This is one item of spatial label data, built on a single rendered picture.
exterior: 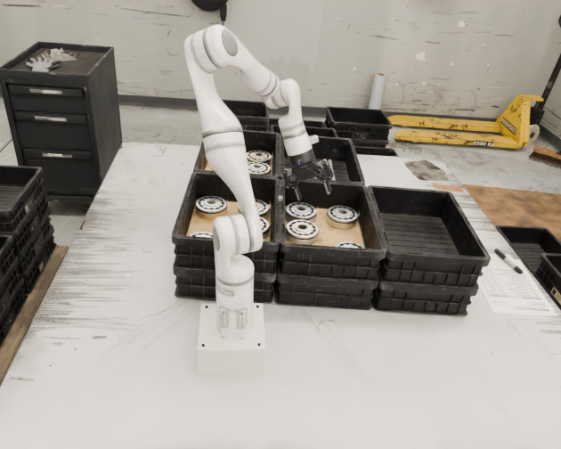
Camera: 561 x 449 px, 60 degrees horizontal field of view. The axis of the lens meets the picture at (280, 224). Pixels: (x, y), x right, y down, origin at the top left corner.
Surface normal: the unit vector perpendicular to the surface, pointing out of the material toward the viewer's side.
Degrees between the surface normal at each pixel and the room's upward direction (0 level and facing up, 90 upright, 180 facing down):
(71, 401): 0
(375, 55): 90
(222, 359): 90
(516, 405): 0
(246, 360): 90
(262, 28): 90
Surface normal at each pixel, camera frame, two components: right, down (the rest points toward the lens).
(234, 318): -0.04, 0.54
